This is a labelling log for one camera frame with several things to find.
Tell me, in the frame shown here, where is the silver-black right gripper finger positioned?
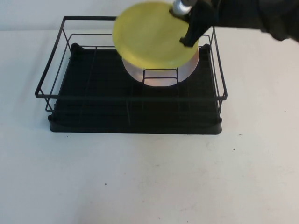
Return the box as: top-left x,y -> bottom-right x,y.
168,0 -> 192,17

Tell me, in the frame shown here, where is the pale pink round plate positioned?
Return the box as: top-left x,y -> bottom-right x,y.
121,45 -> 200,88

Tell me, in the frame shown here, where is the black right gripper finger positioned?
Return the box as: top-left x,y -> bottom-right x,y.
179,14 -> 209,47

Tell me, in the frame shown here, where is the black wire dish rack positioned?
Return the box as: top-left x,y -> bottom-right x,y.
34,15 -> 228,112

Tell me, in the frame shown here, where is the black plastic drip tray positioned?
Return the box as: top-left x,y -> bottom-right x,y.
48,43 -> 222,135

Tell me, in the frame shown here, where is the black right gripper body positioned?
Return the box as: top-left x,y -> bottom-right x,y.
190,0 -> 219,26

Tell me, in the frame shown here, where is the yellow round plate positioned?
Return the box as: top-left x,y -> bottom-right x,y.
113,0 -> 201,70

